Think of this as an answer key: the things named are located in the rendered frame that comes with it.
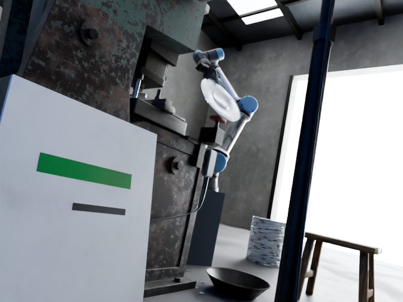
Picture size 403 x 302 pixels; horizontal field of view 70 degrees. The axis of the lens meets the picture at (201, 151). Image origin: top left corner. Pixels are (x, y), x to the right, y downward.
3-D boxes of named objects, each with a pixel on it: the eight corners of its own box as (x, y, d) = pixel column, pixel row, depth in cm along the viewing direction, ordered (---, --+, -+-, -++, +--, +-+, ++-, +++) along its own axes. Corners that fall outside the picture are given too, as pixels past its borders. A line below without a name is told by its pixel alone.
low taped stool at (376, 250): (376, 318, 139) (383, 247, 145) (367, 328, 121) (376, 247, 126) (305, 292, 161) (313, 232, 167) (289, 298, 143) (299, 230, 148)
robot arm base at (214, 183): (210, 191, 196) (213, 177, 197) (222, 193, 182) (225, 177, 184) (191, 186, 189) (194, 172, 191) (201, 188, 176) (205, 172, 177)
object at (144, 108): (123, 133, 157) (126, 123, 158) (185, 136, 130) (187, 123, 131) (72, 114, 134) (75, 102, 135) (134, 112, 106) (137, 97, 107)
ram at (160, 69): (149, 88, 150) (161, 38, 155) (169, 86, 141) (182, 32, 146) (123, 73, 137) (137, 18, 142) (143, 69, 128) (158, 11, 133)
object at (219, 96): (246, 118, 166) (247, 117, 166) (221, 124, 143) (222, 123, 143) (219, 79, 171) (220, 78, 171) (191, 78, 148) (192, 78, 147)
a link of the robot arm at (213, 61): (218, 53, 194) (202, 57, 192) (221, 44, 183) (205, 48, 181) (222, 63, 193) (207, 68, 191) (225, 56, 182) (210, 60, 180)
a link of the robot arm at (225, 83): (250, 117, 202) (213, 59, 204) (255, 112, 191) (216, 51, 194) (236, 124, 200) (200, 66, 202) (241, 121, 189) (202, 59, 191)
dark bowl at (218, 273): (224, 278, 152) (226, 265, 153) (278, 300, 133) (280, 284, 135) (189, 284, 129) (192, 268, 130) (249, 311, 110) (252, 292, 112)
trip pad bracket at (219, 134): (200, 168, 134) (208, 128, 137) (217, 171, 128) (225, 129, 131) (192, 166, 129) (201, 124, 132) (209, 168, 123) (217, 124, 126)
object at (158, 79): (136, 94, 147) (138, 84, 148) (163, 91, 135) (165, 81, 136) (110, 81, 135) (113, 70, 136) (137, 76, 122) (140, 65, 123)
